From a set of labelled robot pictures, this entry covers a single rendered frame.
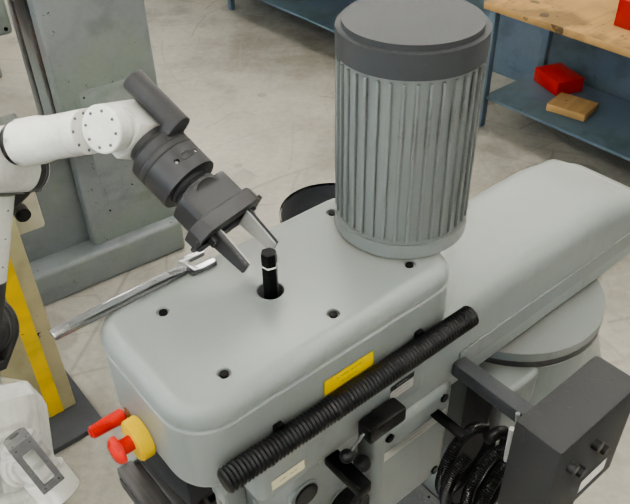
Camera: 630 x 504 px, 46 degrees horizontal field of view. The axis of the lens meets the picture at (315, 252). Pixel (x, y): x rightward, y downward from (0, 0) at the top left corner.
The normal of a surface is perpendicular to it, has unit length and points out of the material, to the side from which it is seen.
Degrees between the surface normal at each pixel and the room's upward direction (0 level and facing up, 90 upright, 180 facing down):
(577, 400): 0
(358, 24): 0
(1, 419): 59
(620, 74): 90
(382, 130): 90
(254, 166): 0
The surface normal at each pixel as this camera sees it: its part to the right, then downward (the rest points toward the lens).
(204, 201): 0.39, -0.50
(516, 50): -0.77, 0.40
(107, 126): -0.40, 0.27
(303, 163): -0.02, -0.79
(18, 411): 0.73, -0.16
